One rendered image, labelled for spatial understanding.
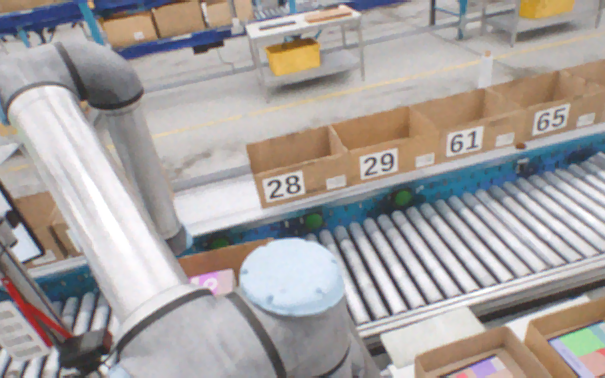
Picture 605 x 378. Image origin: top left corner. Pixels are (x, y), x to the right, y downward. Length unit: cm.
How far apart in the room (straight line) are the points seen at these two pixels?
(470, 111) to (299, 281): 173
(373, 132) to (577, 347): 115
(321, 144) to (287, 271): 136
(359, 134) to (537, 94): 93
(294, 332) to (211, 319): 11
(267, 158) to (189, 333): 139
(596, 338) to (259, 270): 108
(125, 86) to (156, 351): 54
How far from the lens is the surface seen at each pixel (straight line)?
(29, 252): 122
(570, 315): 143
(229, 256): 152
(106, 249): 65
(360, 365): 77
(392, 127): 201
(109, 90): 91
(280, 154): 189
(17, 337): 124
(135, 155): 102
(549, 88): 242
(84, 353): 117
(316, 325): 60
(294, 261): 61
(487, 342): 133
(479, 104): 220
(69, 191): 71
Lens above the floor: 187
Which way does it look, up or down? 34 degrees down
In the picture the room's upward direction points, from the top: 10 degrees counter-clockwise
